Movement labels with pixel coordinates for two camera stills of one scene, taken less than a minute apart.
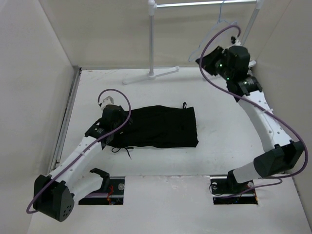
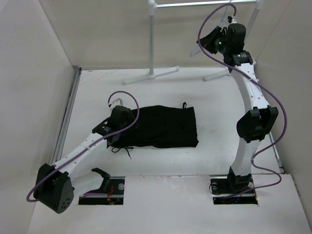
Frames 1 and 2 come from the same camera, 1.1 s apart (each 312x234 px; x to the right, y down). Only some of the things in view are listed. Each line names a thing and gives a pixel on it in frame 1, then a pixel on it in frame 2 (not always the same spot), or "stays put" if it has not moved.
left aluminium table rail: [57, 147] stays put
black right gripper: [208, 60] → [208, 40]
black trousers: [159, 126] stays put
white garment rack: [152, 5] stays put
